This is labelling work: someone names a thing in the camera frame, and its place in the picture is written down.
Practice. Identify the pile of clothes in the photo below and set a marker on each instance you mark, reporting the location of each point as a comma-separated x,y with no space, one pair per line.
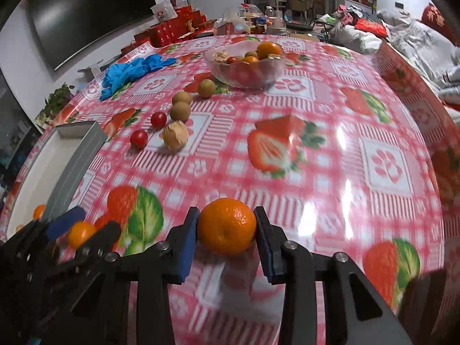
352,36

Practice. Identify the red embroidered cushion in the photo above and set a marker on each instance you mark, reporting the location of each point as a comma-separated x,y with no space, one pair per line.
436,19

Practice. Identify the clear glass bowl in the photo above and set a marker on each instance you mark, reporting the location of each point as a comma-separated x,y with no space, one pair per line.
248,77

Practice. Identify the grey striped blanket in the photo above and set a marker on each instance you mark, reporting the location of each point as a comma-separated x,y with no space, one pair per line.
413,39

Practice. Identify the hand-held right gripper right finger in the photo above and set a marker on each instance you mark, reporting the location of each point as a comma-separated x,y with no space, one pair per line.
266,248

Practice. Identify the green potted plant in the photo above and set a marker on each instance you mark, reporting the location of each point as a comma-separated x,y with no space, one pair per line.
57,99

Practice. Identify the blue rubber gloves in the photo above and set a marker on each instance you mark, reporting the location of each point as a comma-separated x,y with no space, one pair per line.
125,72

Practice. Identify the large orange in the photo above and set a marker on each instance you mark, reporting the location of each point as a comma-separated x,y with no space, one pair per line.
39,212
226,222
268,50

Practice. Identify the stack of red gift boxes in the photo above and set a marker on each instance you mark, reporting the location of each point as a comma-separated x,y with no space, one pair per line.
169,32

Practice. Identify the tan husked physalis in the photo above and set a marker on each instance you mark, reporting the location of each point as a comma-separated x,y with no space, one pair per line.
221,56
175,137

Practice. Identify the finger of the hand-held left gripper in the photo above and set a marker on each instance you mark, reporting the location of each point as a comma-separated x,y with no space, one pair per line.
64,222
107,233

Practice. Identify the red cherry tomato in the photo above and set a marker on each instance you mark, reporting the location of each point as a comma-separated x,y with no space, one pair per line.
139,139
158,119

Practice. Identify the small brown round fruit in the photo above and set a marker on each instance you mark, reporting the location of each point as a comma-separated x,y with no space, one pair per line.
179,112
181,98
206,88

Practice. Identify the tissue box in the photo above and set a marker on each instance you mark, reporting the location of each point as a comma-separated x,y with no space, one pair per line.
226,27

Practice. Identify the white paper bag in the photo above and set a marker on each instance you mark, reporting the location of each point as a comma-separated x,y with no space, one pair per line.
163,10

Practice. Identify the white rectangular tray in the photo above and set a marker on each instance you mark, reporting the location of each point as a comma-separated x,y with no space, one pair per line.
43,172

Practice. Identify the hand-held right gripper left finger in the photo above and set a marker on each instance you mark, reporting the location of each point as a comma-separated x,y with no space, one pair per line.
187,248

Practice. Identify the small orange mandarin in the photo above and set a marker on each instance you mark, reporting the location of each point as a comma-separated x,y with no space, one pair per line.
79,235

